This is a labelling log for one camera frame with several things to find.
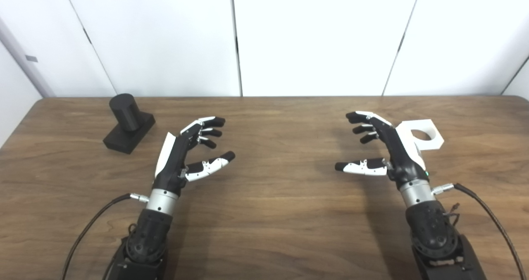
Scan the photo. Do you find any white square piece with hole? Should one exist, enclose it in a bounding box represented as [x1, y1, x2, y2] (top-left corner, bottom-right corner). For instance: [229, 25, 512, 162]
[396, 119, 445, 159]

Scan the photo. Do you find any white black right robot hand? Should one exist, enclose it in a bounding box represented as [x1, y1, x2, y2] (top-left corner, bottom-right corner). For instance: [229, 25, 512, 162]
[335, 111, 430, 190]

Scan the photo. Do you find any black peg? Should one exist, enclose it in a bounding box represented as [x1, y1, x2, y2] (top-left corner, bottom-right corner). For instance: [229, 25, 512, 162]
[103, 93, 156, 154]

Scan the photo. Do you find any grey wall post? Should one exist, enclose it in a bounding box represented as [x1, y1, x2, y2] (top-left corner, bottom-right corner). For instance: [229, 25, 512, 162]
[0, 16, 56, 98]

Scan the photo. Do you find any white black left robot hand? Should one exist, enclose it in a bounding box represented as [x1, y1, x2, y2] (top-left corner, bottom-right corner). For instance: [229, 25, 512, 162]
[153, 116, 236, 197]

